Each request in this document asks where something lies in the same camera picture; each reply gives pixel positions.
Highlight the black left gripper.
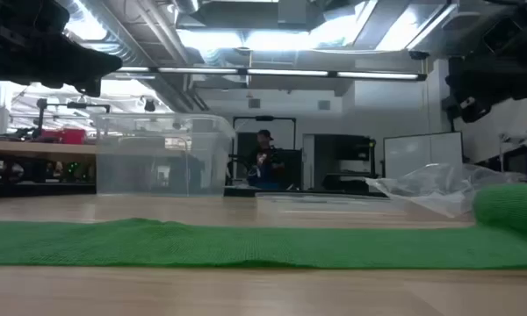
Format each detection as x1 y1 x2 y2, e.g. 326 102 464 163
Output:
0 0 123 97

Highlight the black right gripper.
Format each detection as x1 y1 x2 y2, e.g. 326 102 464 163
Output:
441 52 527 124

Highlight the clear plastic bag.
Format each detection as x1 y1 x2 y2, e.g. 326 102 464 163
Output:
365 162 527 219

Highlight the green elastic bandage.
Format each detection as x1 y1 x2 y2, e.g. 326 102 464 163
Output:
0 183 527 269

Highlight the red plastic bin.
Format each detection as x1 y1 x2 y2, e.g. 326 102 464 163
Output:
40 127 88 145

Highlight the wooden workbench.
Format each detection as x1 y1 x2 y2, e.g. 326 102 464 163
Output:
0 140 98 164

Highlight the white whiteboard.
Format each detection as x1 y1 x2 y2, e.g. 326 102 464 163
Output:
382 131 465 180

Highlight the clear plastic container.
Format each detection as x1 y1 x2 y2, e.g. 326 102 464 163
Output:
91 112 237 197

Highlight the black cabinet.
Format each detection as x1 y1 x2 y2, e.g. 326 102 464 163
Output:
312 133 379 193

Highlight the person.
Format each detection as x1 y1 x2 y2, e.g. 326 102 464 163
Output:
245 129 287 190

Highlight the long ceiling light bar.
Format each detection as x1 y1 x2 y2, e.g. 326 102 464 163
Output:
113 65 428 83

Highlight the black camera rig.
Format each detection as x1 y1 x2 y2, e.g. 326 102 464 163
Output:
34 97 112 140

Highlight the black gantry frame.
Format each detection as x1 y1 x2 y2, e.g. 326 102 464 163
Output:
231 115 298 190

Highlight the clear lid with black handle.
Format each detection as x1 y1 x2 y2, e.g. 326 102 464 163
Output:
254 191 408 220

